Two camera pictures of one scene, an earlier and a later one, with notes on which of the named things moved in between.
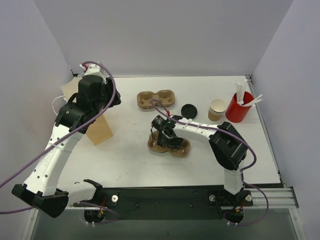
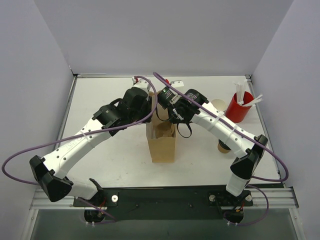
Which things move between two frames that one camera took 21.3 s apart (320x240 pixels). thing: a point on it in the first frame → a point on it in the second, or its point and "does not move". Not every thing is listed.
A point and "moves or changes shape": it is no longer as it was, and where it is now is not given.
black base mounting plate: [169, 202] does not move
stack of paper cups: [217, 109] does not move
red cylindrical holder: [236, 113] does not move
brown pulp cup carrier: [183, 152] moves or changes shape
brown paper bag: [100, 130] → [161, 133]
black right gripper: [164, 137] → [163, 99]
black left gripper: [113, 97] → [148, 110]
